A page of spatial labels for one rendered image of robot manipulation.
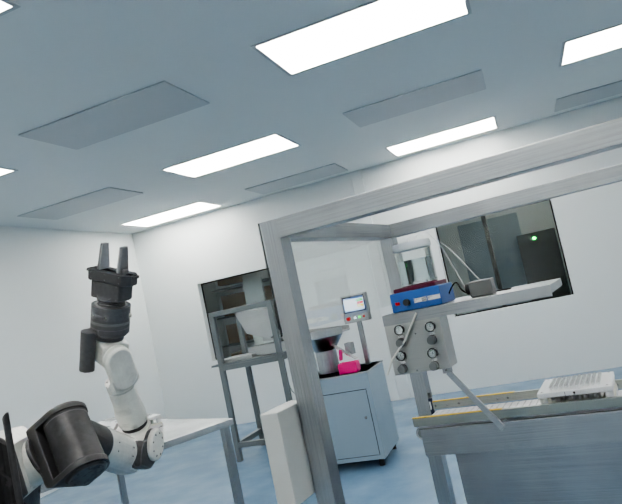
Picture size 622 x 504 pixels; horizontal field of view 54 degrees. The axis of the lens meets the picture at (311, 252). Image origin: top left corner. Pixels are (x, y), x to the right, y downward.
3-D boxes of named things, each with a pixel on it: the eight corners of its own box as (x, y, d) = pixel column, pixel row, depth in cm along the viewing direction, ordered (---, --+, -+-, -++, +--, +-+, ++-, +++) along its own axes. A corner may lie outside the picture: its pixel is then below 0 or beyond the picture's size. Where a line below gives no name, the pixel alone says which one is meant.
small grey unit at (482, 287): (466, 299, 230) (462, 283, 231) (470, 297, 237) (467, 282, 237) (493, 293, 226) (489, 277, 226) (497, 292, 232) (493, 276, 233)
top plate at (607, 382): (537, 399, 216) (536, 393, 216) (545, 384, 238) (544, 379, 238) (613, 391, 205) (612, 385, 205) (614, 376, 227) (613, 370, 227)
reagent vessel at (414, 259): (395, 289, 241) (385, 242, 242) (407, 286, 254) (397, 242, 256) (432, 281, 234) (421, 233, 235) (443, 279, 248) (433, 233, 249)
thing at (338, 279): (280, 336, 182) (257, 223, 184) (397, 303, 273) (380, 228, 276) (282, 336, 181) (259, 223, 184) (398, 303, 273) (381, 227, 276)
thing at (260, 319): (208, 478, 571) (177, 319, 583) (256, 445, 671) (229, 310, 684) (353, 460, 525) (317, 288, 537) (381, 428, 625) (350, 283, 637)
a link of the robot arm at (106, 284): (122, 279, 135) (119, 331, 137) (149, 272, 144) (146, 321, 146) (76, 269, 140) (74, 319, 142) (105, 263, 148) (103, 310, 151)
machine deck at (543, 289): (384, 326, 236) (381, 316, 236) (414, 315, 270) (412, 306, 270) (552, 296, 208) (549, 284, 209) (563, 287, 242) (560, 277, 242)
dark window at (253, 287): (215, 361, 856) (199, 283, 865) (215, 361, 857) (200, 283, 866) (302, 344, 813) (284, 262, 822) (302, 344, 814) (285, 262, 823)
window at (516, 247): (454, 318, 747) (433, 225, 757) (455, 317, 749) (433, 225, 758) (575, 295, 703) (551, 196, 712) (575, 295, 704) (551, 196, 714)
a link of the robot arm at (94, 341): (137, 323, 144) (134, 369, 146) (115, 310, 151) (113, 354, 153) (90, 330, 136) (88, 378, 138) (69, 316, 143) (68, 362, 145)
